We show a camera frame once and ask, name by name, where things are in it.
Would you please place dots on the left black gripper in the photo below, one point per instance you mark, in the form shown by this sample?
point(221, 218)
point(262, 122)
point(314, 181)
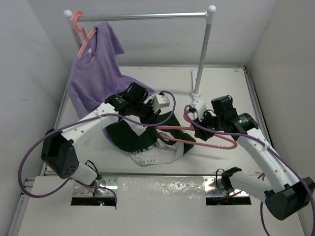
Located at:
point(150, 103)

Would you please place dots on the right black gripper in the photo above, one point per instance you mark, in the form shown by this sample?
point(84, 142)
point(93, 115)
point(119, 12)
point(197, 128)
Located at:
point(204, 133)

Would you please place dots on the pink plastic hanger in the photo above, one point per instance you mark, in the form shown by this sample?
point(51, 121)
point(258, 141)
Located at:
point(197, 140)

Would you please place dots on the green and white t-shirt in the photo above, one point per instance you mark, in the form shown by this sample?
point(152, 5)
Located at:
point(146, 145)

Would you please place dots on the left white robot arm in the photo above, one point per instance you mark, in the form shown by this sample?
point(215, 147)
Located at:
point(59, 150)

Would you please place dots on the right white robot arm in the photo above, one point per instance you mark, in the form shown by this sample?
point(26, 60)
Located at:
point(285, 192)

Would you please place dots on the purple t-shirt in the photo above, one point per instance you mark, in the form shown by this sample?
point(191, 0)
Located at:
point(96, 75)

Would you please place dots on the pink hanger with purple shirt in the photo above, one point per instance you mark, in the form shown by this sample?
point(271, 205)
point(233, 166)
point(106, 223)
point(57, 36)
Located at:
point(81, 31)

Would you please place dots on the white and silver clothes rack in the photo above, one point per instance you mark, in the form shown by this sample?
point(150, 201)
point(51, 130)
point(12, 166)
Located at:
point(208, 15)

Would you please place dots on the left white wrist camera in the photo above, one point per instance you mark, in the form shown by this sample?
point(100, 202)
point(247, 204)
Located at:
point(160, 101)

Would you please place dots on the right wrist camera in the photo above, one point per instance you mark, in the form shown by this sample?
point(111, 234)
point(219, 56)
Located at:
point(200, 108)

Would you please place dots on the silver front mounting rail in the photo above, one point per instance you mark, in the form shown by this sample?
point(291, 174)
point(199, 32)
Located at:
point(108, 187)

